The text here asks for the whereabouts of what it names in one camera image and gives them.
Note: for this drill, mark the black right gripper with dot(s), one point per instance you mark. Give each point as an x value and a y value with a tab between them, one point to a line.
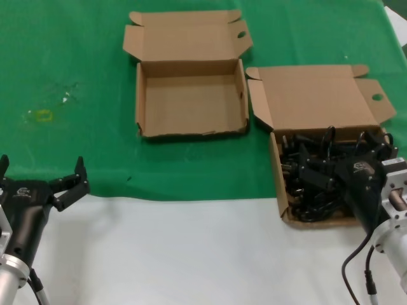
362	187

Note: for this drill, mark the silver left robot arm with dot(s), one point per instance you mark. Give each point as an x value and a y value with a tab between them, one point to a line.
12	279

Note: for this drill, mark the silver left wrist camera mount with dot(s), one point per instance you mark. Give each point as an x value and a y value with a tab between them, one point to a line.
4	228

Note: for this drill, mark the green table cloth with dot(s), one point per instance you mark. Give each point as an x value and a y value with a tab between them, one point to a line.
63	47

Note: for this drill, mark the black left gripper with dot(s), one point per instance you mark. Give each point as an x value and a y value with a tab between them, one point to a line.
27	203

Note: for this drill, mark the cardboard box with oval hole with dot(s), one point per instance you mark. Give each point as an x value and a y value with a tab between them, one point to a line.
190	92

